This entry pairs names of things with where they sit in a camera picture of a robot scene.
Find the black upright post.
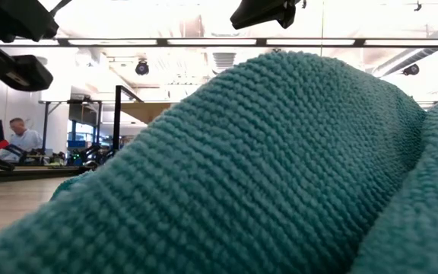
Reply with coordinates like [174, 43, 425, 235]
[113, 84, 144, 153]

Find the thin black cable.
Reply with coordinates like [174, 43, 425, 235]
[49, 0, 73, 17]

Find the round black ceiling fixture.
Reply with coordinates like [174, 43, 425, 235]
[402, 63, 421, 77]
[135, 59, 151, 77]

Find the person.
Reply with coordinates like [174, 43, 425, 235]
[0, 117, 44, 161]

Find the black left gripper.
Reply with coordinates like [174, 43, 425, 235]
[0, 0, 60, 93]

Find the grey ceiling duct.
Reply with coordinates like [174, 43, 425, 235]
[372, 15, 438, 78]

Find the black table edge rail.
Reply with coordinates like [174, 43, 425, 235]
[0, 164, 93, 184]

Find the black background workstation frame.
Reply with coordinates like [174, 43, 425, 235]
[38, 94, 103, 165]

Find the black overhead frame bar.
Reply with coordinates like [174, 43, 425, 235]
[0, 37, 438, 49]

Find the teal microfibre cloth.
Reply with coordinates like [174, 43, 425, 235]
[0, 51, 438, 274]

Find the wooden panel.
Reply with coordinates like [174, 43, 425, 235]
[120, 101, 175, 125]

